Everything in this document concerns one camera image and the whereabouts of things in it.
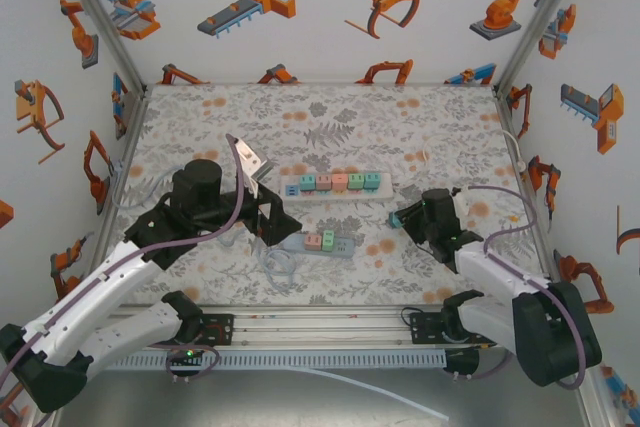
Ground white power strip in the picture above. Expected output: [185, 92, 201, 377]
[278, 171, 394, 202]

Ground blue power strip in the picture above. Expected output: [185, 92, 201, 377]
[282, 231, 357, 259]

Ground floral table mat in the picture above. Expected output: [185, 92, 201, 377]
[94, 82, 551, 306]

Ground circuit board with green light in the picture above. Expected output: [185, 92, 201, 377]
[167, 346, 204, 366]

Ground white plastic tube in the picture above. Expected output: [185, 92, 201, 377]
[294, 365, 451, 422]

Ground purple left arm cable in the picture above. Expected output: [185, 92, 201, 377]
[0, 134, 246, 388]

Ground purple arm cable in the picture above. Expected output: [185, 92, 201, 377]
[0, 134, 246, 388]
[447, 184, 589, 391]

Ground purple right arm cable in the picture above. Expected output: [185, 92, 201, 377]
[447, 184, 589, 391]

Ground aluminium side frame rail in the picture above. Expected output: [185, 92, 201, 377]
[492, 86, 569, 308]
[92, 89, 151, 308]

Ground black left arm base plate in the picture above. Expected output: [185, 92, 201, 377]
[197, 314, 236, 346]

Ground aluminium front frame rail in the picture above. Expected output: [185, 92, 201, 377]
[99, 304, 501, 349]

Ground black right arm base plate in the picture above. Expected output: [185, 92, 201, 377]
[408, 310, 496, 347]

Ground white slotted cable duct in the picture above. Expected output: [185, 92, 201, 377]
[107, 350, 448, 371]

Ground aluminium corner post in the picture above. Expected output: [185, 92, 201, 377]
[492, 0, 596, 98]
[49, 0, 151, 98]

